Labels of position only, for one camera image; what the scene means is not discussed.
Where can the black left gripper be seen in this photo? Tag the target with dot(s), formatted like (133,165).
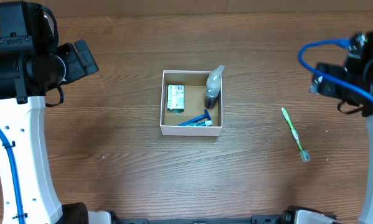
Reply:
(68,53)

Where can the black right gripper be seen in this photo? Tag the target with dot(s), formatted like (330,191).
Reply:
(327,87)

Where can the green toothbrush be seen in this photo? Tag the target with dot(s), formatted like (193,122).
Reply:
(303,153)

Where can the green white soap packet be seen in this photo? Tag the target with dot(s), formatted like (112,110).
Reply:
(176,99)

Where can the clear pump bottle dark liquid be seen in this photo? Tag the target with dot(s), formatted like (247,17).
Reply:
(213,87)

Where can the blue disposable razor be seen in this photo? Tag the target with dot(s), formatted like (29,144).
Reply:
(198,118)

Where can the teal toothpaste tube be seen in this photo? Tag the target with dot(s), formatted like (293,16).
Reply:
(201,123)

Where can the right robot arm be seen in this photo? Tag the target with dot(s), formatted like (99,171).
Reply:
(351,83)

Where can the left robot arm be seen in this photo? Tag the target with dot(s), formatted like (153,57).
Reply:
(32,62)

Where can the white cardboard box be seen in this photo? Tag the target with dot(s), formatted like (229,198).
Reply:
(194,83)

